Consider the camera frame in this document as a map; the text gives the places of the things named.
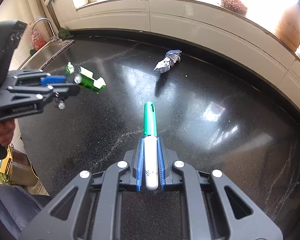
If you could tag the metal pot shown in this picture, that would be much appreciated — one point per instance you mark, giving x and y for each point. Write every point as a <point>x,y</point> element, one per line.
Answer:
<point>22,170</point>

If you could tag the person's left hand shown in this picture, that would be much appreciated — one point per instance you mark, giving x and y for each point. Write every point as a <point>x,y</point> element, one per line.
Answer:
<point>5,132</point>

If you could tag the red detergent bottle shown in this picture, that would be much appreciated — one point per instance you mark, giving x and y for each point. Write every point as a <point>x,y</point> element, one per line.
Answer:
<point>37,40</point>

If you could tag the stainless steel sink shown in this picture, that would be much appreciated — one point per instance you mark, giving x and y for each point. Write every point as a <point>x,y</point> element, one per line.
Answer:
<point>47,50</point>

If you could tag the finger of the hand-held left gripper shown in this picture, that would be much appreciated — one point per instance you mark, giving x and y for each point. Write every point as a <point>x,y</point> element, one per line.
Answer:
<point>52,80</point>
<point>40,92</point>

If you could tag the green leafy vegetables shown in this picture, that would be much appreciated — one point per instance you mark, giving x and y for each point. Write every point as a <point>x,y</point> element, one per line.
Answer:
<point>0,176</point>

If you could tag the chrome faucet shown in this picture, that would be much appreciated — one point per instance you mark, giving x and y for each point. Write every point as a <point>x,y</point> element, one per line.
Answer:
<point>48,22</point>

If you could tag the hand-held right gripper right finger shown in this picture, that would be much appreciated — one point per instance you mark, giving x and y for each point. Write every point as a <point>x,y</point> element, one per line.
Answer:
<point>161,165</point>

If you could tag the dark green cloth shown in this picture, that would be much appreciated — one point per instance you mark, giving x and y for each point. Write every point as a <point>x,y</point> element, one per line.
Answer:
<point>65,33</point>

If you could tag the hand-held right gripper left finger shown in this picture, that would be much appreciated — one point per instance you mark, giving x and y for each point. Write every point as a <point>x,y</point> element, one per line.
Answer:
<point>140,165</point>

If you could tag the brown scouring ball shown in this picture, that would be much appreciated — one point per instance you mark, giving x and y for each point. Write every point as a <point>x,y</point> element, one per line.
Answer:
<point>233,5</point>

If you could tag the small green scouring pad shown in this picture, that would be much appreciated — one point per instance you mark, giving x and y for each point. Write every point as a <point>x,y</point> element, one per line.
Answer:
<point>32,52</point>

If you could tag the wall pipe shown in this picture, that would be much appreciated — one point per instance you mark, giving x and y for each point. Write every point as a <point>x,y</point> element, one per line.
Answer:
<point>48,2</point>

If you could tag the white marker with green cap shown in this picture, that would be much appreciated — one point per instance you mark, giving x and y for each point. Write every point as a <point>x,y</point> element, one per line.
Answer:
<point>150,120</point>

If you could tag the crumpled paper wrapper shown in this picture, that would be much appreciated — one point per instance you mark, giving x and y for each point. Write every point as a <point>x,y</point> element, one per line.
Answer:
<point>166,63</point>

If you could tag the person's dark trouser leg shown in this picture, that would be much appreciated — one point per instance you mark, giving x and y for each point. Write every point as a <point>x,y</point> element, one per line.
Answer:
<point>12,205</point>

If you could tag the yellow cardboard box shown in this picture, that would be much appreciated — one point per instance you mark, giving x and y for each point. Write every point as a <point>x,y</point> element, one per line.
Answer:
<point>6,162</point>

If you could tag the green and white toy truck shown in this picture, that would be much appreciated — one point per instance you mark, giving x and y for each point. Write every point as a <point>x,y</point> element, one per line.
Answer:
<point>88,81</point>

